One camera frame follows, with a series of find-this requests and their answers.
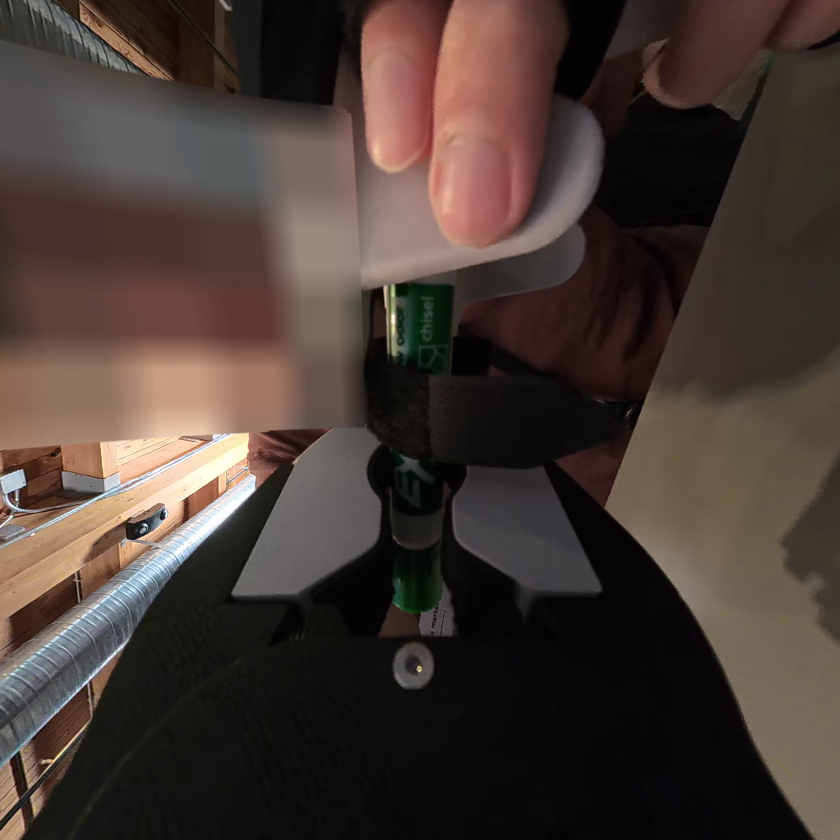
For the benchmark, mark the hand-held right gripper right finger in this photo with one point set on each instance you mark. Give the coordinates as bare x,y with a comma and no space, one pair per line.
525,531

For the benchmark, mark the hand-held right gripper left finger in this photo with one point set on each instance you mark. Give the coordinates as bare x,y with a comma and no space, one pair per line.
308,525

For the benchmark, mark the white-barrelled marker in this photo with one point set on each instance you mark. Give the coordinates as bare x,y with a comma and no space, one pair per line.
394,321
438,613

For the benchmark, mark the green dry-erase marker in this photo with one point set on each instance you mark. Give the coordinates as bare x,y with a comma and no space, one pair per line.
420,577

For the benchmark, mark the person's left hand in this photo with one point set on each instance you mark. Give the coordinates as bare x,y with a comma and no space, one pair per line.
479,131

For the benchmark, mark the black pipe clamp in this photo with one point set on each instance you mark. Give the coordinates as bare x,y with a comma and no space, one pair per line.
145,522

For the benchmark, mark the thin metal conduit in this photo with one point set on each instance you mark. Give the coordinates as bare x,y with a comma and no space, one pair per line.
111,492

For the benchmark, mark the person's maroon sweater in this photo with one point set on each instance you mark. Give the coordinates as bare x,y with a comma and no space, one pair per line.
590,315

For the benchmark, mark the white block on beam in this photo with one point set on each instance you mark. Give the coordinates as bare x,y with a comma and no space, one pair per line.
90,481

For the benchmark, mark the grey junction box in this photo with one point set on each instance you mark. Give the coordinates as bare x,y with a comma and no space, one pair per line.
12,487

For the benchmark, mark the silver spiral duct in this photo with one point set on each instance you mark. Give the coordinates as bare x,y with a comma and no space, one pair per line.
98,643
59,29

